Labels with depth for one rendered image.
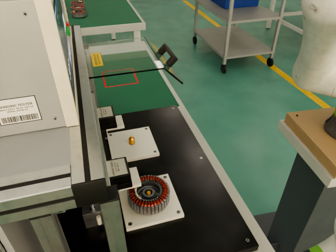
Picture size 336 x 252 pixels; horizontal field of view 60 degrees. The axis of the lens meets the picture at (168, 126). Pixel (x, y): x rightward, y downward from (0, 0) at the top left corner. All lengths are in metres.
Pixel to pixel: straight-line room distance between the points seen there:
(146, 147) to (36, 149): 0.53
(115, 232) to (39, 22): 0.35
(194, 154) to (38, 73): 0.61
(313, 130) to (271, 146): 1.17
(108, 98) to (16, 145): 0.82
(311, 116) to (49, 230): 0.97
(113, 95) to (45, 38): 0.88
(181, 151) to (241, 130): 1.45
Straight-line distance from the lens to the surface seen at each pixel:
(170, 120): 1.09
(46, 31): 0.44
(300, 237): 1.42
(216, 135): 2.28
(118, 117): 0.93
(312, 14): 0.69
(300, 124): 1.14
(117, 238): 0.56
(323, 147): 1.07
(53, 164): 0.45
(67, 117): 0.50
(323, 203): 1.27
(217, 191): 0.85
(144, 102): 1.24
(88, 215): 0.75
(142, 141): 0.98
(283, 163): 2.17
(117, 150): 0.96
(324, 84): 1.04
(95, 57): 0.88
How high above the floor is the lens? 1.41
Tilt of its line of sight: 37 degrees down
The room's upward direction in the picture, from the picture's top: straight up
